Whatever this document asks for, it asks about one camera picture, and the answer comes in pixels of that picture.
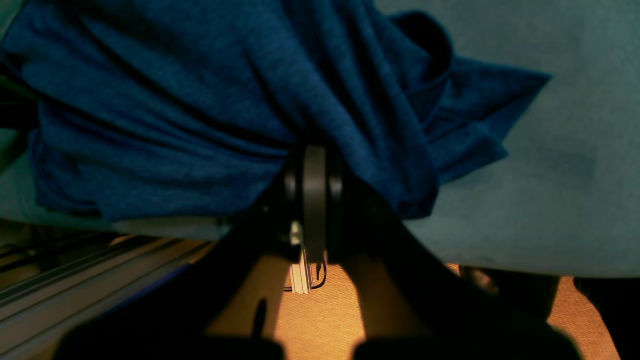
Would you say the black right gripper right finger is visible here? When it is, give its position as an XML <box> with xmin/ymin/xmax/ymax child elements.
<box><xmin>327</xmin><ymin>155</ymin><xmax>581</xmax><ymax>360</ymax></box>

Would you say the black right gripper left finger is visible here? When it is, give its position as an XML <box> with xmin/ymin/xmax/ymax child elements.
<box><xmin>55</xmin><ymin>146</ymin><xmax>328</xmax><ymax>360</ymax></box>

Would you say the teal table cloth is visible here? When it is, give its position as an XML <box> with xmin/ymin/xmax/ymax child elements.
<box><xmin>1</xmin><ymin>0</ymin><xmax>639</xmax><ymax>278</ymax></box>

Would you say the blue t-shirt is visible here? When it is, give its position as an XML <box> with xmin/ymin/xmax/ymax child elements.
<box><xmin>1</xmin><ymin>0</ymin><xmax>550</xmax><ymax>223</ymax></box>

